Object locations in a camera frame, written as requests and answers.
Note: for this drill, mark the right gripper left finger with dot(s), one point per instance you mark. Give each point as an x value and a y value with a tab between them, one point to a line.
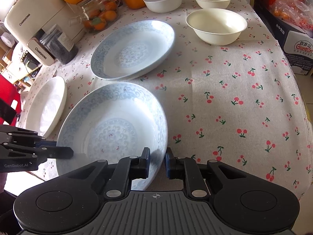
121	175

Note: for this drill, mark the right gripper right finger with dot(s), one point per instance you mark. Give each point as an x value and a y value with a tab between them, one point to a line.
190	172

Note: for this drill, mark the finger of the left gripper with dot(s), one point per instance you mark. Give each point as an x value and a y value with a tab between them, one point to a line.
9	150
23	137

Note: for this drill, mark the white swirl pattern plate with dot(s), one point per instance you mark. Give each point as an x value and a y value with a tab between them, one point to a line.
47	107

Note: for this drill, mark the blue patterned plate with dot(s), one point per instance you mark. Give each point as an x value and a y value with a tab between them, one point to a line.
112	122
133	50

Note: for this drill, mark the large cream bowl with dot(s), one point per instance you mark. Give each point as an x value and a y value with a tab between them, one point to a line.
217	27

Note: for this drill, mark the white ceramic bowl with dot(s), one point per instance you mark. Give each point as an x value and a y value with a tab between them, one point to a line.
162	6

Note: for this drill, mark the clear jar dark contents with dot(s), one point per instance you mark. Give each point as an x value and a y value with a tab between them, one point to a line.
56	41

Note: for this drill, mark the cream air fryer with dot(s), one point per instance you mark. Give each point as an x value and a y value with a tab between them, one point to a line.
27	19

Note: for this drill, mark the glass jar of tangerines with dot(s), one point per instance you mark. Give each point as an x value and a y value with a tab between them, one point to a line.
95	15

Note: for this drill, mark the dark Ganten water carton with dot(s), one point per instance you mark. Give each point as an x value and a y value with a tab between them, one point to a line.
295	43

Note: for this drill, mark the plastic bag of fruit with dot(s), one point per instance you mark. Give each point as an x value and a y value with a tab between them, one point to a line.
297	12

